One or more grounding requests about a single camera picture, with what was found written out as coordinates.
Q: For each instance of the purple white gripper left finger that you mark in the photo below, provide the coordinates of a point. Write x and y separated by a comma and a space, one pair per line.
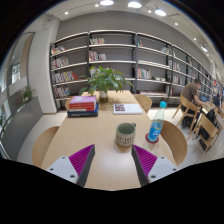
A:
74, 168

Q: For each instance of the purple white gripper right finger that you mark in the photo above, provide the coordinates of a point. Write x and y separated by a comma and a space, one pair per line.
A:
149, 167

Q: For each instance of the clear water bottle blue cap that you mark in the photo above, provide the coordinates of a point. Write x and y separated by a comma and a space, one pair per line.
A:
157, 123

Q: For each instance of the red round coaster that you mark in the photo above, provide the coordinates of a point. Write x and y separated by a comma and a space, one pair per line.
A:
146, 137

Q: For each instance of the wooden chair near right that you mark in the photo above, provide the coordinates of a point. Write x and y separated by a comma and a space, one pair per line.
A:
175, 140

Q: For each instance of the wooden chair near left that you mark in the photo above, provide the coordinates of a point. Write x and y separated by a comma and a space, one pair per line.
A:
42, 144

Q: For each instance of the green ceramic mug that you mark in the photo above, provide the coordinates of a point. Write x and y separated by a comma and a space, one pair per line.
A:
125, 134

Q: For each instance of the dark blue bottom book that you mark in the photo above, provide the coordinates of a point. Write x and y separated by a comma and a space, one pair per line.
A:
93, 113

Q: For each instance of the pink red top books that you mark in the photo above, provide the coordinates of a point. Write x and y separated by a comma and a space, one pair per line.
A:
82, 103

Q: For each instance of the wooden chair far left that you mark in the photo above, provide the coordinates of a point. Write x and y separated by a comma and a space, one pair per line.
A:
67, 103

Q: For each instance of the open white magazine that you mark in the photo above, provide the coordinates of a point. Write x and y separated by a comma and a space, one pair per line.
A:
127, 109

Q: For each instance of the wooden chair far right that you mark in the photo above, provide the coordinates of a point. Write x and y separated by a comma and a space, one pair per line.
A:
144, 101

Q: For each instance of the wooden chair with bag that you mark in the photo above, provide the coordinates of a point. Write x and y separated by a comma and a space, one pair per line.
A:
206, 130

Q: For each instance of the wooden chair under man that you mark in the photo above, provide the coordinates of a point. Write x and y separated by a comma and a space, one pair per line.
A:
190, 111

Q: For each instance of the black backpack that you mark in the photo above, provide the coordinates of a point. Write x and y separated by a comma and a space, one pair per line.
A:
211, 115

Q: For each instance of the seated man brown shirt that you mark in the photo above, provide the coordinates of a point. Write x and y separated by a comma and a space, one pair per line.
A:
190, 91

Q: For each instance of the laptop on far table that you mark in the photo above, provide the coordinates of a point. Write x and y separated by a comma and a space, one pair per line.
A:
203, 98

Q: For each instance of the small plant by window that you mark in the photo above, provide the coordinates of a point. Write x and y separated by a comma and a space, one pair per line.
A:
27, 94

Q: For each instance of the potted green plant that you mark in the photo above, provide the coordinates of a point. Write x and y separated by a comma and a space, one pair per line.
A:
102, 80

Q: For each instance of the large grey bookshelf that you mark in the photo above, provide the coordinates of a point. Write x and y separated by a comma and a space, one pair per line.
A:
150, 66

